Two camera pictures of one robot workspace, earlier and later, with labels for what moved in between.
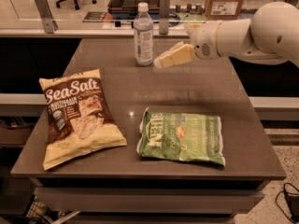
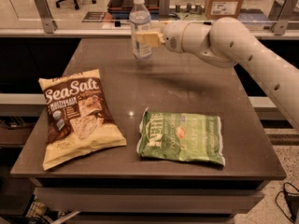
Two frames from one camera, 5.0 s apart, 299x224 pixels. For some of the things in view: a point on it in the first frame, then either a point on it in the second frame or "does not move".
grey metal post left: (43, 7) does not move
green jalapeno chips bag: (185, 136) does not move
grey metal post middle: (164, 7) does not move
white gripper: (203, 41) → (172, 35)
